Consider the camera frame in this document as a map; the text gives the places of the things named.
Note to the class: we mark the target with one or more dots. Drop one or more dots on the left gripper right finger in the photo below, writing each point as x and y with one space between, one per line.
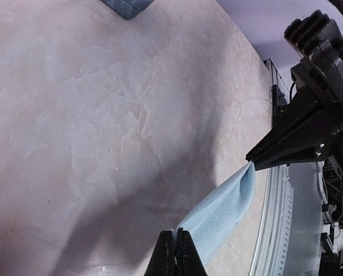
187 260

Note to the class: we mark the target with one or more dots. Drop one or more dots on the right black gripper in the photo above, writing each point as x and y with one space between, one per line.
311 128

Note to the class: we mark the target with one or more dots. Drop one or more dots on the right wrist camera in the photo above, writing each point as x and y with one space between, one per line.
300 33

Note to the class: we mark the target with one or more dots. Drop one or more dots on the blue-grey hard glasses case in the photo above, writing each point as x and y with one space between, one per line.
128 9

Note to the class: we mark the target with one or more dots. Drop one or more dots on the blue cleaning cloth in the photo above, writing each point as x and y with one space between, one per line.
212 221

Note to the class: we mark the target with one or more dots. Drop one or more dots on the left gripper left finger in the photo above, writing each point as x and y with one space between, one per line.
162 261

